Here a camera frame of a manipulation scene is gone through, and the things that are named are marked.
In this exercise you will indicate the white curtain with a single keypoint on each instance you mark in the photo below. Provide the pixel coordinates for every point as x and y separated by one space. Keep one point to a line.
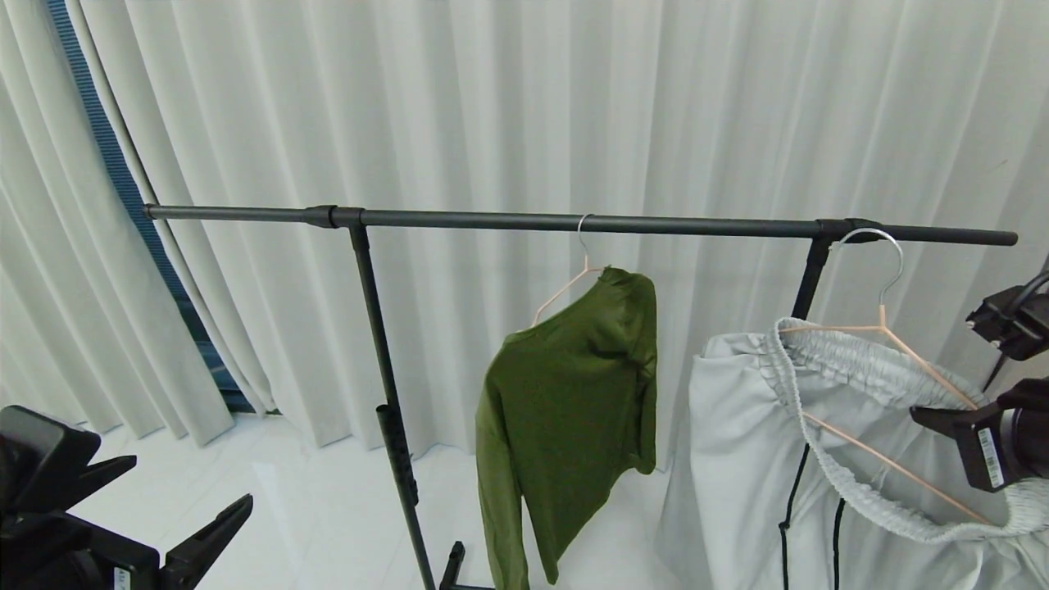
574 106
49 246

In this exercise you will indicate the green printed sleeveless shirt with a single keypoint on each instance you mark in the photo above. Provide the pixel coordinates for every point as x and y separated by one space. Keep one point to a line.
565 410

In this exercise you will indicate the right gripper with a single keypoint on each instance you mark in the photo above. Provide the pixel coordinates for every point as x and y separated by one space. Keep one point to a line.
1012 447

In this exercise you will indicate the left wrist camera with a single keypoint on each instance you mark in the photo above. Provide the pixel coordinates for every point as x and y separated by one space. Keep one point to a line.
41 451

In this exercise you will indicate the black clothes rack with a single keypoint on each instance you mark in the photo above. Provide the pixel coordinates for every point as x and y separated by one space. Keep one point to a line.
574 222

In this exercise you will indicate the pink clothes hanger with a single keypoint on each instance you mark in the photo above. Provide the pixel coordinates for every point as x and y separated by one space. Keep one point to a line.
889 336
583 254

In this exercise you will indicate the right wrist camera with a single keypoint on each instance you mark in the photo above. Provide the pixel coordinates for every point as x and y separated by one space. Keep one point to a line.
1012 324

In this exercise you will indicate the window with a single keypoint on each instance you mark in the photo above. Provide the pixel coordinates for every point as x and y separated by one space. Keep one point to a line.
115 156

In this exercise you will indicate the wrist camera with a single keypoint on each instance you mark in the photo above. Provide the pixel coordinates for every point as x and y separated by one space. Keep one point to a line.
1012 324
41 451

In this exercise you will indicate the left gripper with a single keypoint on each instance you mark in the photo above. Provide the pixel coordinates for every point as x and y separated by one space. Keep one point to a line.
123 565

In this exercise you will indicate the pale grey shorts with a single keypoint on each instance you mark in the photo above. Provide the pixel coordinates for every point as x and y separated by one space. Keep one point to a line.
737 459

